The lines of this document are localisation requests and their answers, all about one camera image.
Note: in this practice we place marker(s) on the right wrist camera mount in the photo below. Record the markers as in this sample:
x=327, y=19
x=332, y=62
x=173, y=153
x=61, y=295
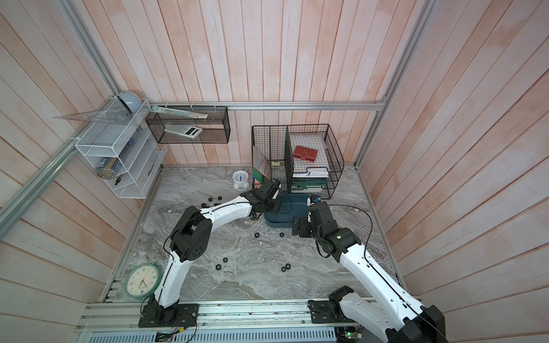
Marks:
x=313, y=199

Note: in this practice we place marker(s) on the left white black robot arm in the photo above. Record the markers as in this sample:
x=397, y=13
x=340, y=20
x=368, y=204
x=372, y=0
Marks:
x=189, y=240

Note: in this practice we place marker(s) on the grey computer mouse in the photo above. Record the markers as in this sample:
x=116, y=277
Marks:
x=130, y=101

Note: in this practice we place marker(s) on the small white alarm clock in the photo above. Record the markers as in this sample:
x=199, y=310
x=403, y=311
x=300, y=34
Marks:
x=241, y=180

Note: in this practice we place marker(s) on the white calculator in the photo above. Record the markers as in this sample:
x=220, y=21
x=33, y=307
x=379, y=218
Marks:
x=184, y=130

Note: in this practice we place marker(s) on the white wire wall shelf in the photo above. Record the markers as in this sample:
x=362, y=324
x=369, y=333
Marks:
x=123, y=153

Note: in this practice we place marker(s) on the black wire desk organizer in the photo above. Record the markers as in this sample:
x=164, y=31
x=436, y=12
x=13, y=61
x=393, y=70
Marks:
x=272, y=157

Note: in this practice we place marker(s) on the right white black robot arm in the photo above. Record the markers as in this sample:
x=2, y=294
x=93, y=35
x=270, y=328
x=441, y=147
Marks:
x=397, y=316

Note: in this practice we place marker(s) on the dark teal storage box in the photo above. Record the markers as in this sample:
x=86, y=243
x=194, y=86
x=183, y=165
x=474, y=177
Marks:
x=291, y=206

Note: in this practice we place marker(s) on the white tray in organizer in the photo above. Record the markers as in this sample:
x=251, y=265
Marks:
x=313, y=173

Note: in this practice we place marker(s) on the black wire wall basket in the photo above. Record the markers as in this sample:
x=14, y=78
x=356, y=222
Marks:
x=216, y=128

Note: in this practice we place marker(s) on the green round wall clock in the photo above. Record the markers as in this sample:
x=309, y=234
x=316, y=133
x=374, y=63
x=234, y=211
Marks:
x=142, y=281

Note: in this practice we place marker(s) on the clear plastic ruler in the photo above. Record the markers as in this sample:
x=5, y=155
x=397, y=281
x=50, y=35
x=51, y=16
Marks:
x=178, y=112

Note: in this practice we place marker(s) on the red wallet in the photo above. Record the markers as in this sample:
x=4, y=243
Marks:
x=305, y=153

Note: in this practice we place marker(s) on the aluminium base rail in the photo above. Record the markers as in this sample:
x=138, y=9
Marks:
x=211, y=315

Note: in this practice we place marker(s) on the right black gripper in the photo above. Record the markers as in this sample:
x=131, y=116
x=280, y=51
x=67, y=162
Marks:
x=304, y=223

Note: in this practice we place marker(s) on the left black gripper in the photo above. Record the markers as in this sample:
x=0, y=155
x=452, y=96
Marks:
x=277, y=206

